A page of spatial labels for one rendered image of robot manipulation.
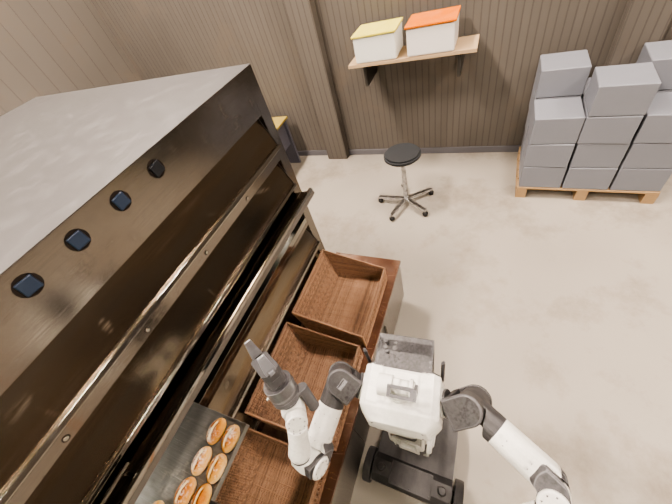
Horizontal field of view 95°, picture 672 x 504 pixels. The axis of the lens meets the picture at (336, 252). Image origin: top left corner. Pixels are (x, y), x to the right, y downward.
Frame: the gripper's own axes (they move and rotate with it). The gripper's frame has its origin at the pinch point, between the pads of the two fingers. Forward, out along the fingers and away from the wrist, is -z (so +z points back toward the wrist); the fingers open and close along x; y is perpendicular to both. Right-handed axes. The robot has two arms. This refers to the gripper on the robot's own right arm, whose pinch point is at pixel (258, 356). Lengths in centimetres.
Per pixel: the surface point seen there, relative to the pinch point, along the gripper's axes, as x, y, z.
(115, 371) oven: -41, 37, -4
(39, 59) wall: -459, -11, -233
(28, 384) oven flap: -32, 50, -19
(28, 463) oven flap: -25, 60, -3
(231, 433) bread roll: -35, 23, 43
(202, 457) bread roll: -37, 36, 44
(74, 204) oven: -40, 15, -55
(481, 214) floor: -108, -265, 108
